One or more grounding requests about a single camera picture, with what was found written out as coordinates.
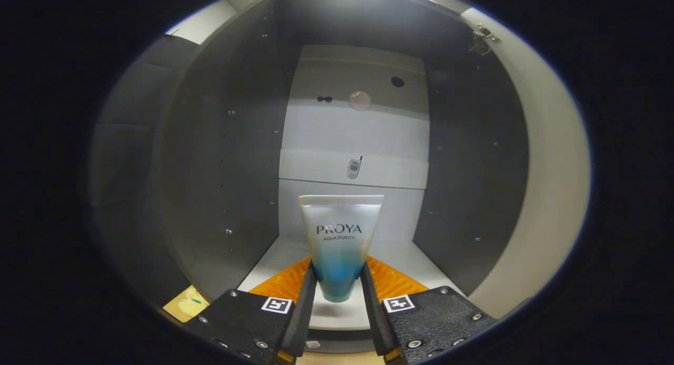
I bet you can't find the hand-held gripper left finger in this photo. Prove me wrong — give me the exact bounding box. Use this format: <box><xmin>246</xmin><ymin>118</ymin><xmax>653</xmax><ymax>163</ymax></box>
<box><xmin>184</xmin><ymin>256</ymin><xmax>318</xmax><ymax>365</ymax></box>

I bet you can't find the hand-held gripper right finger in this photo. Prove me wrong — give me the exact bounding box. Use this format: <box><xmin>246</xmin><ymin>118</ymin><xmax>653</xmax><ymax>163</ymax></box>
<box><xmin>360</xmin><ymin>255</ymin><xmax>499</xmax><ymax>364</ymax></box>

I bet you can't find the black backdrop cloth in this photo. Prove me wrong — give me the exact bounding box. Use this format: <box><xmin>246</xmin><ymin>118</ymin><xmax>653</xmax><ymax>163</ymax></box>
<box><xmin>90</xmin><ymin>33</ymin><xmax>201</xmax><ymax>302</ymax></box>

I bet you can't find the white cabinet shelf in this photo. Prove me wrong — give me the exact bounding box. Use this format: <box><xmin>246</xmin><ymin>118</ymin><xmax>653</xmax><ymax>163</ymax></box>
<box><xmin>279</xmin><ymin>148</ymin><xmax>430</xmax><ymax>190</ymax></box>

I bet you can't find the metal door hinge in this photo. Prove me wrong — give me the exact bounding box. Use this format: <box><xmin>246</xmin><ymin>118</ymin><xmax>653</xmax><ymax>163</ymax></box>
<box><xmin>469</xmin><ymin>24</ymin><xmax>501</xmax><ymax>56</ymax></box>

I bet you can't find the white blue squeeze tube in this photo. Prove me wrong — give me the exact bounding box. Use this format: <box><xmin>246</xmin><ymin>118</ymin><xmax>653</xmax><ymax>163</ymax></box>
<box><xmin>298</xmin><ymin>194</ymin><xmax>384</xmax><ymax>303</ymax></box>

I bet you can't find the beige cabinet door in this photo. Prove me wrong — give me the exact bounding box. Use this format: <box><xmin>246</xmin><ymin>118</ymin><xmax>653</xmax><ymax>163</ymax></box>
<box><xmin>461</xmin><ymin>7</ymin><xmax>591</xmax><ymax>319</ymax></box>

